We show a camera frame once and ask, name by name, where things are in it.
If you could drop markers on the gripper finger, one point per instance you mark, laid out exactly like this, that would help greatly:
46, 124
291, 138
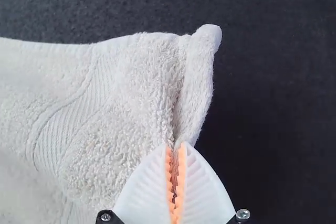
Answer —
147, 192
202, 195

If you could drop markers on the pale towel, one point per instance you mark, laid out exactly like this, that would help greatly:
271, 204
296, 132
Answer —
105, 90

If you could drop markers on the black mat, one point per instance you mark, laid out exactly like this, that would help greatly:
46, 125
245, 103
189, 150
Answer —
262, 77

